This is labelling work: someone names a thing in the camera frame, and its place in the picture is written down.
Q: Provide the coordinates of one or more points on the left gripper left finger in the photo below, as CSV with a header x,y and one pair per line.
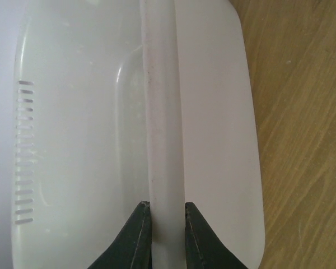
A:
x,y
132,246

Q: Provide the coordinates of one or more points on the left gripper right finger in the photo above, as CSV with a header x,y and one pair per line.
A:
x,y
202,246

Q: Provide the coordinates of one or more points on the white plastic basin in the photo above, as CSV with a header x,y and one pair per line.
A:
x,y
80,133

